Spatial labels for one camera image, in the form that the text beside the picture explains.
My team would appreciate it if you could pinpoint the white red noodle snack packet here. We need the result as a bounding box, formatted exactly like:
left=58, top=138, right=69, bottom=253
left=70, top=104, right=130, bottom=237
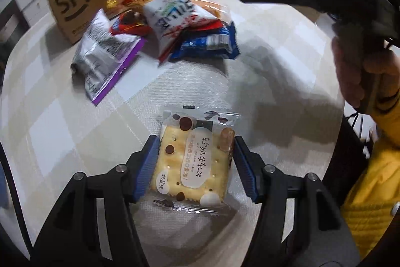
left=123, top=0, right=227, bottom=64

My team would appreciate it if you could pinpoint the red chocolate ball packet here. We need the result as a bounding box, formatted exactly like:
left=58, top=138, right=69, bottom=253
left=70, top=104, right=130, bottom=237
left=109, top=11, right=152, bottom=36

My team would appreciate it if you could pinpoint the person's right forearm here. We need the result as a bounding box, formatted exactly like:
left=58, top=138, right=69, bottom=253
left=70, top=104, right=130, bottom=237
left=373, top=73, right=400, bottom=145

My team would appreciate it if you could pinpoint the blue cookie packet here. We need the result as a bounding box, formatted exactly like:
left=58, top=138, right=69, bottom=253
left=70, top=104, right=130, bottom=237
left=169, top=21, right=240, bottom=63

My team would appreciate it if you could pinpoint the cream cracker packet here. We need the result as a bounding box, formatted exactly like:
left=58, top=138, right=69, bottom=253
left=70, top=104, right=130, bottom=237
left=151, top=104, right=243, bottom=216

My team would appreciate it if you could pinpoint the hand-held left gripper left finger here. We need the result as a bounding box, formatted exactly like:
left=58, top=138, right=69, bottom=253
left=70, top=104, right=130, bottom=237
left=29, top=135, right=161, bottom=267

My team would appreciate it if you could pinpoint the person's right hand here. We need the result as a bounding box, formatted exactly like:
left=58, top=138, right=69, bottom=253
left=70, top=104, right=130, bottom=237
left=331, top=32, right=400, bottom=111

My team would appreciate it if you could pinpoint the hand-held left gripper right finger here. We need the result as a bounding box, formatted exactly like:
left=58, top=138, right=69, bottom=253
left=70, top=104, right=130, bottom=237
left=234, top=136, right=360, bottom=267

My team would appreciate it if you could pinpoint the yellow jacket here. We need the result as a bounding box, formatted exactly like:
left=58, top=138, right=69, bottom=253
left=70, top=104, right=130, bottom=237
left=340, top=136, right=400, bottom=259

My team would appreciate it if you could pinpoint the grey purple chip packet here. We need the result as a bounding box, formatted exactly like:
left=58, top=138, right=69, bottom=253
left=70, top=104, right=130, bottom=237
left=70, top=9, right=147, bottom=106

